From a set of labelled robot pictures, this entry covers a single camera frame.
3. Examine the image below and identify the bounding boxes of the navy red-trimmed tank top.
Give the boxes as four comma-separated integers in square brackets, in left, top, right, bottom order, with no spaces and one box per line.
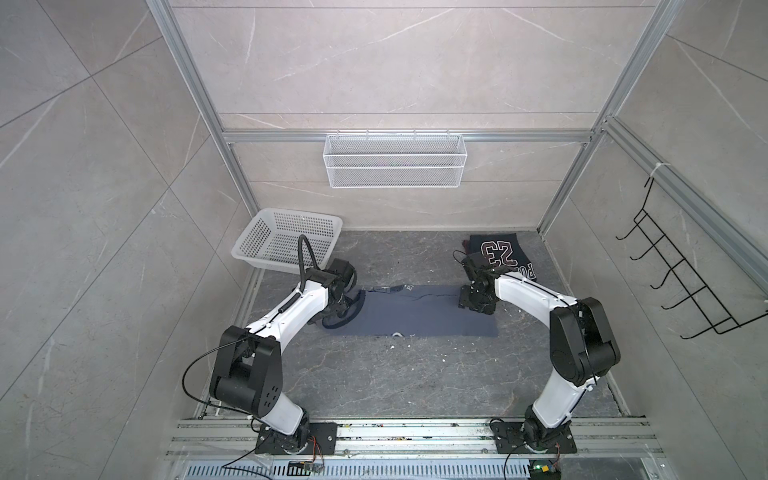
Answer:
[462,233,537,281]

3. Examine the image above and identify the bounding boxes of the grey-blue tank top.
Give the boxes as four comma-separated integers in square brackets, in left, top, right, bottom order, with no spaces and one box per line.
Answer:
[320,284,498,338]

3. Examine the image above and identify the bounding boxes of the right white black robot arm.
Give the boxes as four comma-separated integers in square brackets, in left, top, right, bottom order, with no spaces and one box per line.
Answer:
[459,266,621,452]

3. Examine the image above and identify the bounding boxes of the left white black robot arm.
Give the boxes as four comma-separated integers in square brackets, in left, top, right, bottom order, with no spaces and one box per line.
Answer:
[209,269,365,454]

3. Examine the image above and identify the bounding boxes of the white plastic laundry basket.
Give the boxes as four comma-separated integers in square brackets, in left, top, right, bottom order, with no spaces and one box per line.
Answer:
[231,208,343,274]

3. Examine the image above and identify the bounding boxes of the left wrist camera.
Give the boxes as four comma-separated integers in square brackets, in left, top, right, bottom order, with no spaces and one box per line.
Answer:
[326,258,357,290]

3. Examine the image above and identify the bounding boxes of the left black corrugated cable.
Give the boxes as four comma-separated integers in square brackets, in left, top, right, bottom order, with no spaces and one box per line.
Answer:
[296,233,322,292]

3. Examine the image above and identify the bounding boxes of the white wire mesh shelf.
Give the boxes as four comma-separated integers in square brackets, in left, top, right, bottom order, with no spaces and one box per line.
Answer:
[323,133,468,189]

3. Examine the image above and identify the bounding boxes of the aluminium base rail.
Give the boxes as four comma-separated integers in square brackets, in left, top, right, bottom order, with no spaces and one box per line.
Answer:
[162,417,675,479]

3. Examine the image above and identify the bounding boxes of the aluminium frame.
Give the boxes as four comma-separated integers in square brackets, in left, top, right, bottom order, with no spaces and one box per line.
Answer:
[148,1,767,290]

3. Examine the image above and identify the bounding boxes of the black wire hook rack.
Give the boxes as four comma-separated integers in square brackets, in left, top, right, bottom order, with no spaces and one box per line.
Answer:
[615,178,767,340]

